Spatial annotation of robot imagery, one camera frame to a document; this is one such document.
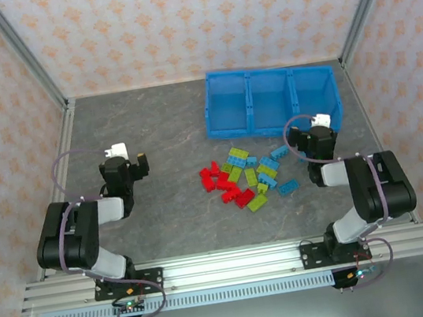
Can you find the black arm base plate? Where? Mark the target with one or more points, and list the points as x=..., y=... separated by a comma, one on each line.
x=312, y=258
x=154, y=279

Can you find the blue three-compartment plastic bin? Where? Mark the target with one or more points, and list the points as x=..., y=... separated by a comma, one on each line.
x=226, y=100

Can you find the small circuit board with LED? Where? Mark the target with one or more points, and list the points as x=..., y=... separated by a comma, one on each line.
x=129, y=307
x=358, y=274

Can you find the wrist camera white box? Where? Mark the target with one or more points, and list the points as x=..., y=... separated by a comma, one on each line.
x=323, y=119
x=118, y=150

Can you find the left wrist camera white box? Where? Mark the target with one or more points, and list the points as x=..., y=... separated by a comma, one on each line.
x=118, y=150

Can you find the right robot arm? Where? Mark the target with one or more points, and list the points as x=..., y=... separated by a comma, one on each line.
x=383, y=188

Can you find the small green lego brick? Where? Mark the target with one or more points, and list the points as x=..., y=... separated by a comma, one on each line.
x=262, y=188

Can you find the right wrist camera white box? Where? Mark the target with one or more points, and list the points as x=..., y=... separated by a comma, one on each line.
x=323, y=119

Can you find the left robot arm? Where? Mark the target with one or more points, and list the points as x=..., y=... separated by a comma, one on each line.
x=68, y=239

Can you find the small red lego brick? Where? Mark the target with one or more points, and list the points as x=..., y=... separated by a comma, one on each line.
x=213, y=167

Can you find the aluminium table side rail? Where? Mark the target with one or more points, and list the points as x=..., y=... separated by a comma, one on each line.
x=64, y=144
x=362, y=104

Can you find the wide aluminium mounting rail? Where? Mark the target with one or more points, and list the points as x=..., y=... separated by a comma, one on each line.
x=231, y=267

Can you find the small blue lego brick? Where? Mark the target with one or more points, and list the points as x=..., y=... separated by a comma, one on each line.
x=252, y=160

